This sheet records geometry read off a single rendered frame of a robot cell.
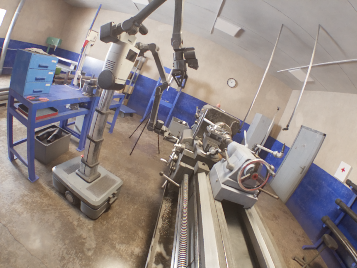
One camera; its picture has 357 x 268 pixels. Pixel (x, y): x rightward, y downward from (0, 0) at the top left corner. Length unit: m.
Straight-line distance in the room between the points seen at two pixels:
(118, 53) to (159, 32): 4.72
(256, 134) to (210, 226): 4.86
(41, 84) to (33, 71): 0.18
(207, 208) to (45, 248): 1.27
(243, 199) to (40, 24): 7.87
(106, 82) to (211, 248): 1.22
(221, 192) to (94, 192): 1.10
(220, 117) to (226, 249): 1.69
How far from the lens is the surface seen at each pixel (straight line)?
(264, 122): 5.53
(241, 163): 1.05
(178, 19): 0.99
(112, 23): 1.17
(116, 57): 1.22
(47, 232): 1.57
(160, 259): 1.12
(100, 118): 1.35
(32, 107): 1.54
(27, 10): 7.26
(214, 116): 2.11
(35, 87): 1.72
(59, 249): 1.49
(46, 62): 1.72
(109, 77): 1.23
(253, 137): 5.47
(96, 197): 1.50
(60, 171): 1.71
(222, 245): 0.81
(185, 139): 2.18
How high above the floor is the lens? 1.35
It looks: 15 degrees down
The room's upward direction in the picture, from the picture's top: 25 degrees clockwise
